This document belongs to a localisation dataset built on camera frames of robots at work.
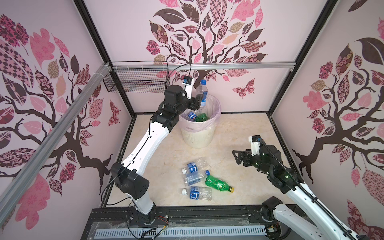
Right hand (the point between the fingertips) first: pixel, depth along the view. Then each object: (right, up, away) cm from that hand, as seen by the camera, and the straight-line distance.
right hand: (240, 149), depth 74 cm
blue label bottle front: (-23, -23, +2) cm, 33 cm away
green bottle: (-19, +18, +26) cm, 37 cm away
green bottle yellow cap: (-11, -20, +5) cm, 23 cm away
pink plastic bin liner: (-11, +21, +20) cm, 31 cm away
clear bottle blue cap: (-24, -17, +7) cm, 30 cm away
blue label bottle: (-25, +19, +23) cm, 39 cm away
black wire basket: (-61, +44, +20) cm, 78 cm away
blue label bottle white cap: (-21, -11, +12) cm, 26 cm away
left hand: (-22, +27, -2) cm, 35 cm away
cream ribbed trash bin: (-21, +2, +27) cm, 34 cm away
